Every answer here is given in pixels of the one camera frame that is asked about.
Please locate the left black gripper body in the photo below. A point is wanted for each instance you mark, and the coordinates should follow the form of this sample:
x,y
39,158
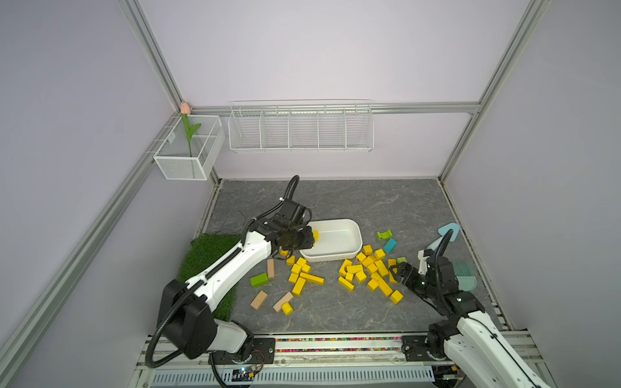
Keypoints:
x,y
299,238

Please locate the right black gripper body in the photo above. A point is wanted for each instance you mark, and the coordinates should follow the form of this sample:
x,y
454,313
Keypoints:
x,y
426,291

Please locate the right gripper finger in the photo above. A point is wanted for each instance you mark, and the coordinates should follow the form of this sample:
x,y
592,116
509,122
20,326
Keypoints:
x,y
404,279
406,268

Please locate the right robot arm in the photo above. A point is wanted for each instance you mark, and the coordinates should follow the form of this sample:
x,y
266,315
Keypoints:
x,y
466,336

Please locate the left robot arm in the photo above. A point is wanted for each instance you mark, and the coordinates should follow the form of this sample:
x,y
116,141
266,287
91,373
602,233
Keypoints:
x,y
186,324

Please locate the long yellow block right upright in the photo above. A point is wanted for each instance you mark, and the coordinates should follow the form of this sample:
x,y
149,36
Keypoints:
x,y
392,266

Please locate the long yellow block right diagonal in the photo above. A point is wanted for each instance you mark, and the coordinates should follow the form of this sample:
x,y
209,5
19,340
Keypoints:
x,y
384,287

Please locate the teal toy rake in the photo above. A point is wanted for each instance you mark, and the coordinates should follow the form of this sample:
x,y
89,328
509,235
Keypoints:
x,y
465,276

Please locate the teal triangle block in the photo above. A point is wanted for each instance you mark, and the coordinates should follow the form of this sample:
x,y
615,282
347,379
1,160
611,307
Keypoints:
x,y
389,246

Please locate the natural wood plank block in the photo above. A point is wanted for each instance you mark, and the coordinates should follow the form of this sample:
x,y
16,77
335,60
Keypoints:
x,y
271,269

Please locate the green arch block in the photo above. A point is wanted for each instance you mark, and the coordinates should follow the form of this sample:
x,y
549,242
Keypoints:
x,y
383,236

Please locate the white plastic bin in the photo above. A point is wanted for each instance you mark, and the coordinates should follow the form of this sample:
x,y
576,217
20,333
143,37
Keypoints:
x,y
339,239

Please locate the teal toy shovel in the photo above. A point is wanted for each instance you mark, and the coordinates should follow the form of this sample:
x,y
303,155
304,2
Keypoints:
x,y
442,231

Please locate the long yellow block left pile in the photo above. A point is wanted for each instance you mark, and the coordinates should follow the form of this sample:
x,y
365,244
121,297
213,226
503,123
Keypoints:
x,y
312,279

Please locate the yellow block right pile left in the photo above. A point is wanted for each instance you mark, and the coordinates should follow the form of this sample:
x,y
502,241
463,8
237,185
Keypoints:
x,y
346,284

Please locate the yellow rectangular block left pile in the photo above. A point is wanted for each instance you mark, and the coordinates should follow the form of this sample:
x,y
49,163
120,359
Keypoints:
x,y
298,287

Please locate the green wedge block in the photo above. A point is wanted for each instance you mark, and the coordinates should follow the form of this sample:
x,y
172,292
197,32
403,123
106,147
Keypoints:
x,y
259,280

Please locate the natural wood long block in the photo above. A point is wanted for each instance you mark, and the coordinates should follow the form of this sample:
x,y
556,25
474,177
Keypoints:
x,y
287,298

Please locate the natural wood block lower left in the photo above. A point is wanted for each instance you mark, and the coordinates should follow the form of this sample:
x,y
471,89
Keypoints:
x,y
259,300

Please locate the yellow half cylinder block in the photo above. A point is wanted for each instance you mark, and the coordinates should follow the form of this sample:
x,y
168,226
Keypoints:
x,y
287,309

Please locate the artificial pink tulip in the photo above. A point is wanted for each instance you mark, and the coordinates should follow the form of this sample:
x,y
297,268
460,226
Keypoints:
x,y
190,129

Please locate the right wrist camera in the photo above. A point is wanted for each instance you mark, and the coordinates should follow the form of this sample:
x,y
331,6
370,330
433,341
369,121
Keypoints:
x,y
425,258

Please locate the white wire wall rack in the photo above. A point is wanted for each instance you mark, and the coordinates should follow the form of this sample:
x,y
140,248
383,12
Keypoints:
x,y
301,125

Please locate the white mesh wall basket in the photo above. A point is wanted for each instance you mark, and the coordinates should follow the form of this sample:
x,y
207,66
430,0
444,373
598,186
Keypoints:
x,y
172,155

